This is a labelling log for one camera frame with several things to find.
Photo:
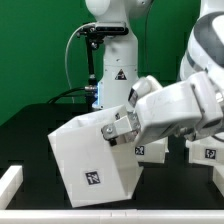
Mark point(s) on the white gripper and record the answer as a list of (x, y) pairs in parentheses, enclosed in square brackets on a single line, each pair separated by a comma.
[(160, 114)]

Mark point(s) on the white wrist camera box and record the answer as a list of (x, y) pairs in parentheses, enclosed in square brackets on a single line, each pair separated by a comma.
[(142, 87)]

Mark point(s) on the white drawer box right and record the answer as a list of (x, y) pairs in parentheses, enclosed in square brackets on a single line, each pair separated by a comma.
[(206, 151)]

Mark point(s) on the white drawer box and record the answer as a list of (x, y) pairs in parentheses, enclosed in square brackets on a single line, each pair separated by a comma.
[(154, 152), (206, 151)]

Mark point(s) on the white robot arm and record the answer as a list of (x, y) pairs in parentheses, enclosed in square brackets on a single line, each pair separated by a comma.
[(164, 63)]

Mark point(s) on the black camera on stand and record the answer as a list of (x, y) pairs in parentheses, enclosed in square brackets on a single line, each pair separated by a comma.
[(94, 34)]

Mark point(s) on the white drawer box middle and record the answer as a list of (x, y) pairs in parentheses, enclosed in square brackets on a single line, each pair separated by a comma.
[(154, 152)]

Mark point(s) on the large white drawer housing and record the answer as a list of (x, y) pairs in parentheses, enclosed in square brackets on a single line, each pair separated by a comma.
[(93, 171)]

